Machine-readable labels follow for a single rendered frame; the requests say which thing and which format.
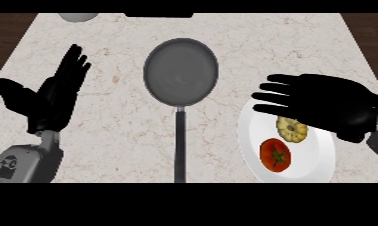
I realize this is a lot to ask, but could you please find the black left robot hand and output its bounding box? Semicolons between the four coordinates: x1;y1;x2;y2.
0;43;93;135

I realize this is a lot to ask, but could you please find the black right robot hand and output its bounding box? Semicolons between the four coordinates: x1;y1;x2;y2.
249;73;378;144

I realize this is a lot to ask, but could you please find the yellow pattypan squash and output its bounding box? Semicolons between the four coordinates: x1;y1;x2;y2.
274;115;310;144

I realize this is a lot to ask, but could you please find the white plate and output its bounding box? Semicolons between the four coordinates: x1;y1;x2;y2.
236;98;336;184

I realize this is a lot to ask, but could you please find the grey frying pan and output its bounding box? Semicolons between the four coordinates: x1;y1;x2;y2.
142;37;220;184

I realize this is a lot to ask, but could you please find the red tomato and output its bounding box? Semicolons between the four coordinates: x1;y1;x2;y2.
258;137;292;173

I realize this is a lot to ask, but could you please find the grey bowl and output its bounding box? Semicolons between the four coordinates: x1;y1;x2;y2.
56;12;100;23

